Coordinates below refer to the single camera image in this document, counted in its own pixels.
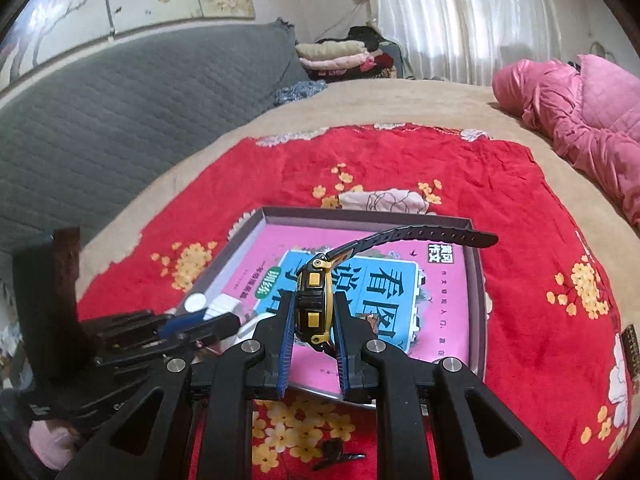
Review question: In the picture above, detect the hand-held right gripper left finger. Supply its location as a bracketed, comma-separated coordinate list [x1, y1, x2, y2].
[55, 300, 296, 480]

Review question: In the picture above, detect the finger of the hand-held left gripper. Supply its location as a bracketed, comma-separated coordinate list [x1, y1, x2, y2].
[80, 309, 207, 351]
[27, 312, 241, 426]

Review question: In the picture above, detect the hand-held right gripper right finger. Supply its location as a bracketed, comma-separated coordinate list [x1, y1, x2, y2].
[332, 299, 576, 480]

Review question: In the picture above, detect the white earbuds case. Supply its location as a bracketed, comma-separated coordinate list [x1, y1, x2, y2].
[205, 294, 242, 320]

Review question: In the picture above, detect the black and yellow wristwatch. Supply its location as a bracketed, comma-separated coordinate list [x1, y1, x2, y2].
[295, 227, 499, 353]

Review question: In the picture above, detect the shallow grey cardboard box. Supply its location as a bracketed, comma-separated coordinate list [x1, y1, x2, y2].
[187, 205, 488, 401]

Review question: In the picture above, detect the white pill bottle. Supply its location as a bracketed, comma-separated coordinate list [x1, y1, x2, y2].
[181, 291, 210, 317]

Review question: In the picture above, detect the pink and blue book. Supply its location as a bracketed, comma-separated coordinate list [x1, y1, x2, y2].
[210, 224, 473, 396]

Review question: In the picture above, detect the small black object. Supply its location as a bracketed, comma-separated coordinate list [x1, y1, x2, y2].
[314, 441, 366, 471]

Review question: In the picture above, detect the grey quilted cover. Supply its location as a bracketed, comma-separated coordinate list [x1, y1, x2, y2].
[0, 19, 311, 261]

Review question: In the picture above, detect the red floral blanket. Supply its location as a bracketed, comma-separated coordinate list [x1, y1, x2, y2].
[97, 122, 640, 480]

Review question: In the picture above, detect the blue patterned cloth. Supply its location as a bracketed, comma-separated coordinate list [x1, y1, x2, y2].
[274, 80, 328, 106]

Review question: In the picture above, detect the beige bed sheet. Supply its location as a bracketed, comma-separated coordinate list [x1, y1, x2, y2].
[75, 79, 640, 480]

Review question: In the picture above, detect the dark patterned rectangular object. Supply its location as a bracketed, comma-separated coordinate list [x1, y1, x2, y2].
[619, 324, 640, 361]

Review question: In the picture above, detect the stack of folded clothes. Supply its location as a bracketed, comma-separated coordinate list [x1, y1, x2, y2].
[295, 26, 401, 81]

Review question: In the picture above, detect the pink quilt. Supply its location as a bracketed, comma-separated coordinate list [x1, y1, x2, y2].
[491, 54, 640, 226]

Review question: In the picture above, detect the white curtain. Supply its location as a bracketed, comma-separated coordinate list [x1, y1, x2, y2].
[367, 0, 616, 86]

